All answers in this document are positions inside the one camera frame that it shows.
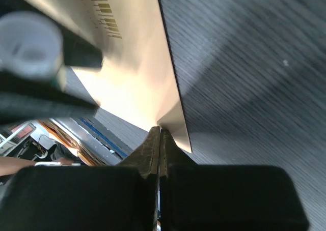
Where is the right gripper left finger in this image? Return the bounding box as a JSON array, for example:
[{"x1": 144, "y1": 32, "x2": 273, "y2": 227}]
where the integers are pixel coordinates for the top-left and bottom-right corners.
[{"x1": 1, "y1": 127, "x2": 160, "y2": 230}]

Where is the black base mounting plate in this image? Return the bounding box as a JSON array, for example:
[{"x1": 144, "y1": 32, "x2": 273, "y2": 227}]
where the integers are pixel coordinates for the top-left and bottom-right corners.
[{"x1": 51, "y1": 118, "x2": 133, "y2": 165}]

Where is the green white glue stick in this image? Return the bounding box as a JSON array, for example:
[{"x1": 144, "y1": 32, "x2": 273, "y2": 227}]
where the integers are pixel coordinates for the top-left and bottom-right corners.
[{"x1": 1, "y1": 11, "x2": 66, "y2": 91}]

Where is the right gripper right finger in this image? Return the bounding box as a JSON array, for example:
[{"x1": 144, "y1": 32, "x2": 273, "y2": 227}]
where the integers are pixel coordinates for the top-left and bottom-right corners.
[{"x1": 159, "y1": 130, "x2": 310, "y2": 230}]

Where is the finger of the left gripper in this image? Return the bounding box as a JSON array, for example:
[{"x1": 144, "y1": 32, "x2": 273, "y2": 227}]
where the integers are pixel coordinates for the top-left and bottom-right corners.
[
  {"x1": 1, "y1": 72, "x2": 98, "y2": 126},
  {"x1": 1, "y1": 0, "x2": 103, "y2": 68}
]

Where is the person in dark clothing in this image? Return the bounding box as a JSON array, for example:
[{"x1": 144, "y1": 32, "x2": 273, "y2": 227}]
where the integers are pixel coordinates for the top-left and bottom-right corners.
[{"x1": 1, "y1": 143, "x2": 83, "y2": 177}]

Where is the orange paper envelope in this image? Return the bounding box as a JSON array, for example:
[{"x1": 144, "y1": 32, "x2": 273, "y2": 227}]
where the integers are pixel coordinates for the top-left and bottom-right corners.
[{"x1": 14, "y1": 0, "x2": 192, "y2": 153}]

